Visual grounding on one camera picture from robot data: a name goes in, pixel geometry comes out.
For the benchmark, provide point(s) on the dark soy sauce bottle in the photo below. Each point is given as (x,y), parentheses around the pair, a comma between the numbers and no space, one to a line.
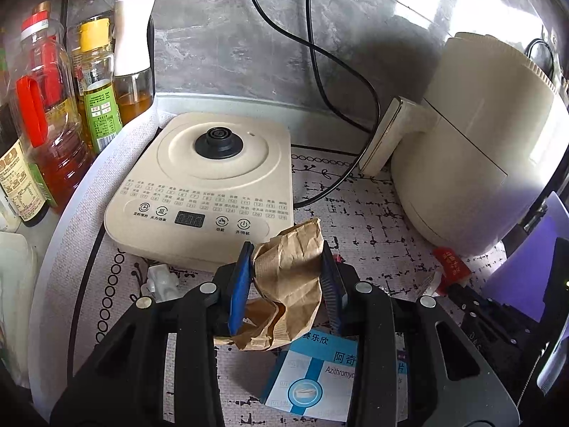
(21,200)

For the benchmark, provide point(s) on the white top oil dispenser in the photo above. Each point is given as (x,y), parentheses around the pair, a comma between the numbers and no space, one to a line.
(133,77)

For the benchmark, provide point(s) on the red small packet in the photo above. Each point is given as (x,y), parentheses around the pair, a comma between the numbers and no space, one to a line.
(454,268)

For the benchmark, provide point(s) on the red cap oil bottle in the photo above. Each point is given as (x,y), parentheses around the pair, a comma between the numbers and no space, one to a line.
(42,100)

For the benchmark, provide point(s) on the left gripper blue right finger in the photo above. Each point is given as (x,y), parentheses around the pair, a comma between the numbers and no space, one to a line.
(333,289)

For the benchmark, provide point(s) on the white air fryer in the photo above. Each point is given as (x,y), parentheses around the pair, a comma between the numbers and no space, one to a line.
(470,159)

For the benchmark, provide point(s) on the white plastic lidded container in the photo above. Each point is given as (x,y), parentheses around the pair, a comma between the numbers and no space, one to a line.
(19,272)

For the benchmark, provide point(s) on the white small scrap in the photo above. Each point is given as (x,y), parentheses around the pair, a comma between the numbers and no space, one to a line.
(162,285)

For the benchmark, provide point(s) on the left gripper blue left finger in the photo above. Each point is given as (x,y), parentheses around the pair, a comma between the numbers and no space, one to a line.
(239,287)

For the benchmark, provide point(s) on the brown paper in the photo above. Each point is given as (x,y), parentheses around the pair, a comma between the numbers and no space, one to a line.
(287,271)

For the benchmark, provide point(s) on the clear gold cap bottle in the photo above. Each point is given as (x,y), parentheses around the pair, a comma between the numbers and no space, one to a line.
(87,11)

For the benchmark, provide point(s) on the blue white medicine box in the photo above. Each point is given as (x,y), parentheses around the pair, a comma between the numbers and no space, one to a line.
(314,377)

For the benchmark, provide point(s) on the purple plastic bucket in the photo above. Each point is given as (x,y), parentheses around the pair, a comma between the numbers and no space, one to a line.
(521,281)

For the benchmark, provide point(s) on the green label yellow cap bottle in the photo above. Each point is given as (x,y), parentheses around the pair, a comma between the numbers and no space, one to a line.
(96,82)

